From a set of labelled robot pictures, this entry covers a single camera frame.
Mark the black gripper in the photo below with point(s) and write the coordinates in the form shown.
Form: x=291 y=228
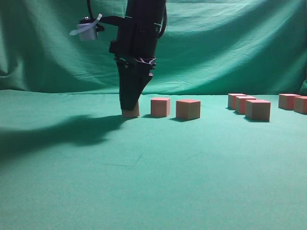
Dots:
x=134 y=48

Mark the pink cube column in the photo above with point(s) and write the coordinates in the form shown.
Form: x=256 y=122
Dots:
x=287 y=101
x=300 y=104
x=258 y=110
x=232 y=100
x=135 y=112
x=160 y=107
x=188 y=109
x=241 y=103

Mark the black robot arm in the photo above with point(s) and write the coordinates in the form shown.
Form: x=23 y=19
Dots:
x=149 y=7

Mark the green cloth backdrop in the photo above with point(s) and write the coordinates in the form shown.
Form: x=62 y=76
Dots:
x=209 y=47

